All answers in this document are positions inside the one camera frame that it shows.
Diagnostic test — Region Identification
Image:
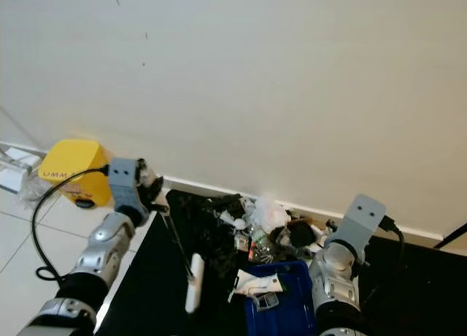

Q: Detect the blue long-handled dustpan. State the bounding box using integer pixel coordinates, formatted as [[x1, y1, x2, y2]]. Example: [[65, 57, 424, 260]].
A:
[[243, 260, 320, 336]]

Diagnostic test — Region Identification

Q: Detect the black crumpled trash pile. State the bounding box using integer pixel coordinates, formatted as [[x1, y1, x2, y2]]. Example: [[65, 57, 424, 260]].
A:
[[179, 194, 252, 267]]

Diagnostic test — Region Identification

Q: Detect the yellow plastic trash bin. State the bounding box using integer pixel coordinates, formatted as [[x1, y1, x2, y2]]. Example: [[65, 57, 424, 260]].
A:
[[37, 138, 115, 208]]

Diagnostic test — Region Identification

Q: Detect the white crumpled plastic bag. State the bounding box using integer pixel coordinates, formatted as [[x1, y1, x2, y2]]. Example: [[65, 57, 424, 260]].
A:
[[251, 196, 294, 236]]

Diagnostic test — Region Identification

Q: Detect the clear plastic bottle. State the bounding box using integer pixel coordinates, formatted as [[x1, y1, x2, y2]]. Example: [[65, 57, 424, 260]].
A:
[[251, 229, 276, 265]]

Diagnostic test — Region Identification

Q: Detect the clear crumpled plastic bag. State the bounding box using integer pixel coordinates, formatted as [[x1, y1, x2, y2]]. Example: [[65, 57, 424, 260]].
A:
[[14, 174, 50, 207]]

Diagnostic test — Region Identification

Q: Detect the white paper sheet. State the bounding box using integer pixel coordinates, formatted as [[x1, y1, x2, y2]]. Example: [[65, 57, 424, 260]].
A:
[[231, 270, 286, 298]]

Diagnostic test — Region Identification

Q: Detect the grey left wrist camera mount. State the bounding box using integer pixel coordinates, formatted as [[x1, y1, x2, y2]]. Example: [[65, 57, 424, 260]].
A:
[[107, 158, 144, 210]]

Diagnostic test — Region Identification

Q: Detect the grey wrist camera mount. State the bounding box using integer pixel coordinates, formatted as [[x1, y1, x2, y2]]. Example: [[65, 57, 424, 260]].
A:
[[327, 194, 388, 251], [107, 158, 144, 210]]

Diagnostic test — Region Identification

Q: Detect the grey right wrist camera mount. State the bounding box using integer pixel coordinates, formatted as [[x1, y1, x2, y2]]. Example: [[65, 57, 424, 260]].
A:
[[327, 194, 388, 251]]

